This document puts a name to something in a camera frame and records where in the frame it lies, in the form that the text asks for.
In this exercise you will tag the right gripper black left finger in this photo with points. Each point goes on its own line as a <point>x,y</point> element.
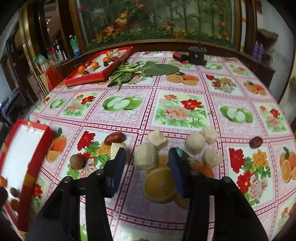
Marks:
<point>113,172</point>

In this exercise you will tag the red plastic bag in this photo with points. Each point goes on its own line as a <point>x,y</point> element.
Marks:
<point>53,77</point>

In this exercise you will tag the far red tray box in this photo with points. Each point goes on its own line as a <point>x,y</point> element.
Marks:
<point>99,67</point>

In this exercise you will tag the glass plant display cabinet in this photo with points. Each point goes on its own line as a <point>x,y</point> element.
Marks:
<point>102,23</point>

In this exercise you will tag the white cake cube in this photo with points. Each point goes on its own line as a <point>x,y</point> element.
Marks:
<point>115,148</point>

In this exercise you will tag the near red tray box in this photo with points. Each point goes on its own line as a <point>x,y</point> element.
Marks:
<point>22,154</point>

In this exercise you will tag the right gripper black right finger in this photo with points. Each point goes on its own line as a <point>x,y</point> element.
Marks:
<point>182,174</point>

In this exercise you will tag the brown round kiwi fruit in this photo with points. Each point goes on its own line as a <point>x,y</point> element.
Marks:
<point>76,161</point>

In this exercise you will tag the steel thermos flask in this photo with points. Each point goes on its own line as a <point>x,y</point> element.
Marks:
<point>61,56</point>

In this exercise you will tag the red tray box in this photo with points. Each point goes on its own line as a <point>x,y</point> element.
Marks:
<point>99,67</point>
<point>22,154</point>

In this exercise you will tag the green leafy vegetables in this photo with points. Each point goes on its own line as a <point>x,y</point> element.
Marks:
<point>126,70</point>

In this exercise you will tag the red black small box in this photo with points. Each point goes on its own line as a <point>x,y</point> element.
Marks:
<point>180,56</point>

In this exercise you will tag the floral fruit print tablecloth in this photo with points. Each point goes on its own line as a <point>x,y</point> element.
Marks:
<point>223,94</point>

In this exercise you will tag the dark red jujube date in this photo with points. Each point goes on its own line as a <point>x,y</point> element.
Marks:
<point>255,142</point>
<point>116,137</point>

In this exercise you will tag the green plastic bottle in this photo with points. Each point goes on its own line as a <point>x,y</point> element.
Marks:
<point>74,45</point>

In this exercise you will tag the black cylindrical device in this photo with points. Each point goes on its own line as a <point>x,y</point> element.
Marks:
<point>197,54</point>

